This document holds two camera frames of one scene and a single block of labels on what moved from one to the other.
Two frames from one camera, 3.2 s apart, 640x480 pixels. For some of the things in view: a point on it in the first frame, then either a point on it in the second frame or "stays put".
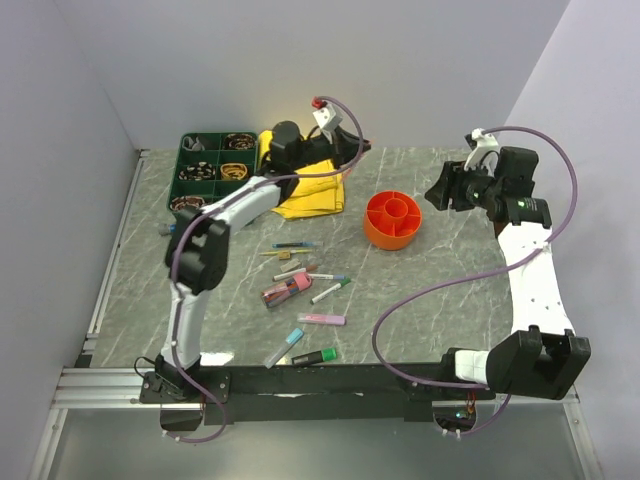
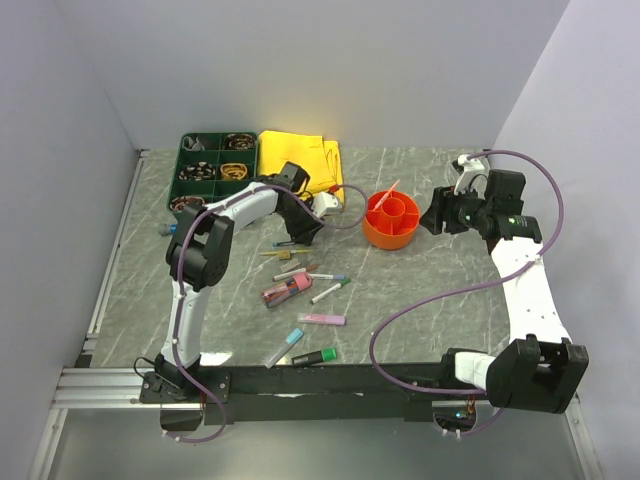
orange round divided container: [392, 219] stays put
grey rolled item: [189, 144] stays put
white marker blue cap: [327, 276] stays put
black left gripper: [344, 147] to [304, 234]
